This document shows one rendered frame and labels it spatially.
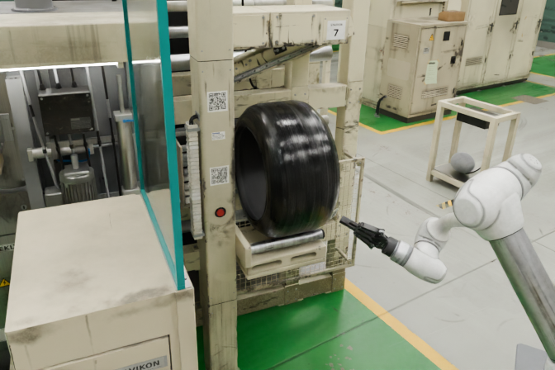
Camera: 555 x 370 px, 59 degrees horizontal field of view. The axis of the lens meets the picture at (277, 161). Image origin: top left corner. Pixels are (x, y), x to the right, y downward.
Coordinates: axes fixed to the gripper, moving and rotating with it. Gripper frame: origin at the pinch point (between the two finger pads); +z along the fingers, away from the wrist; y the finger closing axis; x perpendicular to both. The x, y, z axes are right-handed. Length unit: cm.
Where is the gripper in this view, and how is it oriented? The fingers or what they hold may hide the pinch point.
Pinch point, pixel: (348, 223)
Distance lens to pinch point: 199.0
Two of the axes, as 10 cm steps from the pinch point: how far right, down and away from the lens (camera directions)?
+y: -2.1, 6.1, 7.6
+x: 4.6, -6.3, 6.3
